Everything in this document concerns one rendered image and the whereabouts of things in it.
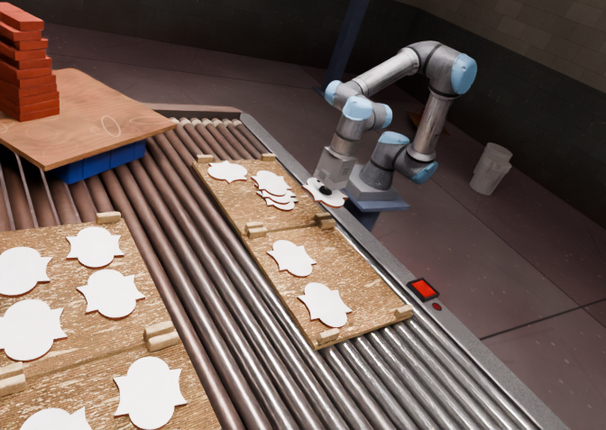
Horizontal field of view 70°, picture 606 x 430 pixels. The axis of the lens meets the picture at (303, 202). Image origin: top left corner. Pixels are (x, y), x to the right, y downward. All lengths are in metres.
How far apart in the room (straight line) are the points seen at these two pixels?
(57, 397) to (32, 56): 0.89
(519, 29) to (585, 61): 1.01
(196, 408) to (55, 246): 0.53
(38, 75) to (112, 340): 0.80
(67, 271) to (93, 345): 0.21
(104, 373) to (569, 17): 6.13
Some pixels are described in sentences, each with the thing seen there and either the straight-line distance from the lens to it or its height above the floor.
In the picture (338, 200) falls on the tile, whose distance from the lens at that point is 1.32.
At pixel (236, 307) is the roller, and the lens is 1.10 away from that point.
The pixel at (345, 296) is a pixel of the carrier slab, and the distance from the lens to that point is 1.22.
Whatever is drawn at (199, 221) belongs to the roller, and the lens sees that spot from 1.33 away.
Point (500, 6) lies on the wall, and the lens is 6.97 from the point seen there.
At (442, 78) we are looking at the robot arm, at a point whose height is 1.45.
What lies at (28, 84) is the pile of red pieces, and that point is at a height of 1.15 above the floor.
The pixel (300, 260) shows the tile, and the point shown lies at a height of 0.95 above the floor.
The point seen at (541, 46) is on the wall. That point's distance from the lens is 6.48.
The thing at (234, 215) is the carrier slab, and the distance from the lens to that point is 1.35.
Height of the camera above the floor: 1.72
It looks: 31 degrees down
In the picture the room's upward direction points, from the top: 20 degrees clockwise
